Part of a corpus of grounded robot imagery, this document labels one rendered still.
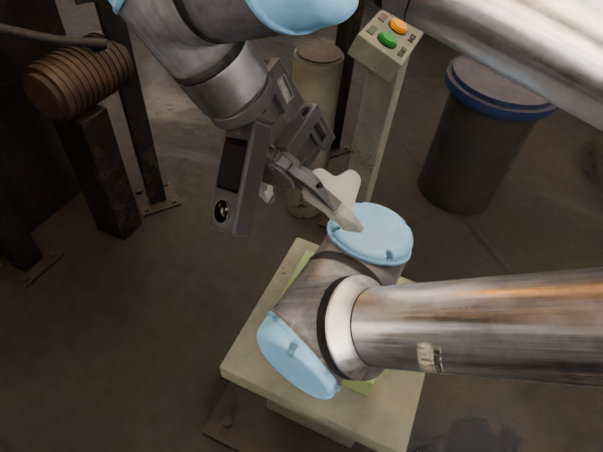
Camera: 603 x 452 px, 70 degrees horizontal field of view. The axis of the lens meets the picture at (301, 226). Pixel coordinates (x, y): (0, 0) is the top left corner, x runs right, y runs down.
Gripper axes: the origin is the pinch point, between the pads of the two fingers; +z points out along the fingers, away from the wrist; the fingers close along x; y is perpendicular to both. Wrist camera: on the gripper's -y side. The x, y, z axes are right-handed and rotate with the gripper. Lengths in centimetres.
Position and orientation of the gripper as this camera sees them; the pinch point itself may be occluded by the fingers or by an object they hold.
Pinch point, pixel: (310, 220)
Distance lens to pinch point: 55.1
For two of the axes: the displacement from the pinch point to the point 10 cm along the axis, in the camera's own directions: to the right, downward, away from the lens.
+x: -7.4, -2.7, 6.2
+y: 5.2, -8.1, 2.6
